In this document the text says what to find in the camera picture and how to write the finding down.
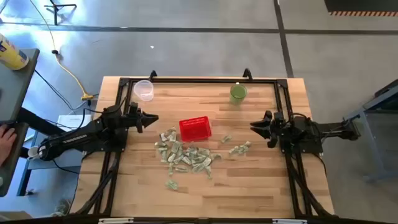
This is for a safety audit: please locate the white mug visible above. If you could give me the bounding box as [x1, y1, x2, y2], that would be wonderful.
[27, 146, 40, 161]

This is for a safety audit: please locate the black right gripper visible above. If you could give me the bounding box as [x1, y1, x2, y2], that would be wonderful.
[250, 110, 292, 149]

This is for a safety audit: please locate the person's hand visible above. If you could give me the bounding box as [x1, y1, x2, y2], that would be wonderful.
[0, 124, 17, 166]

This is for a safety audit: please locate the black mat hazard stripe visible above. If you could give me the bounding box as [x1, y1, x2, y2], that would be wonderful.
[323, 0, 398, 17]

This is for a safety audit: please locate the grey side table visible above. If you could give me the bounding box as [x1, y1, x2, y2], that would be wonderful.
[0, 48, 40, 125]

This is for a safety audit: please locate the dark grey desk panel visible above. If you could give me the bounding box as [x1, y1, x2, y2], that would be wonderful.
[0, 122, 29, 198]

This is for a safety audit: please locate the clear plastic cup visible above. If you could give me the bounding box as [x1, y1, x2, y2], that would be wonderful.
[132, 79, 155, 103]

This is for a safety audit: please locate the yellow extension cable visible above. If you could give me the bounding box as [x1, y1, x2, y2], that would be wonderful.
[29, 0, 95, 101]

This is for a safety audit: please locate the black aluminium table frame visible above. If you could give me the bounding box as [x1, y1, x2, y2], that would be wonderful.
[73, 67, 336, 218]

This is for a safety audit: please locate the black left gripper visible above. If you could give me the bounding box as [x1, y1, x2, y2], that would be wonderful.
[126, 101, 160, 134]

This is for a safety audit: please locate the green plastic cup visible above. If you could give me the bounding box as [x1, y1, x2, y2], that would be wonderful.
[229, 82, 249, 106]

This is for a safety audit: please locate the blue-grey table base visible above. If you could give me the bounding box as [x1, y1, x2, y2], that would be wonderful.
[17, 130, 88, 197]

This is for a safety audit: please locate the black support beam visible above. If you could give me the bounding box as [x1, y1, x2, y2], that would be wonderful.
[17, 107, 68, 138]

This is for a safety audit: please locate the white bar bracket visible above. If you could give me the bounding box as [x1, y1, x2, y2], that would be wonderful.
[272, 218, 308, 224]
[98, 217, 134, 224]

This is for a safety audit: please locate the black tripod stand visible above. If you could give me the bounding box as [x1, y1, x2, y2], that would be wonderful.
[43, 0, 78, 27]

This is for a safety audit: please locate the yellow wipes canister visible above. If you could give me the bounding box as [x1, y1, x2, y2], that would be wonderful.
[0, 32, 30, 71]

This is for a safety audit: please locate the red plastic slotted basket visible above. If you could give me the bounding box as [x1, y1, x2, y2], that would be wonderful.
[178, 116, 213, 142]

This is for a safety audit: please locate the grey metal cart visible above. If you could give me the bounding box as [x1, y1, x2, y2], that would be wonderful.
[343, 78, 398, 184]

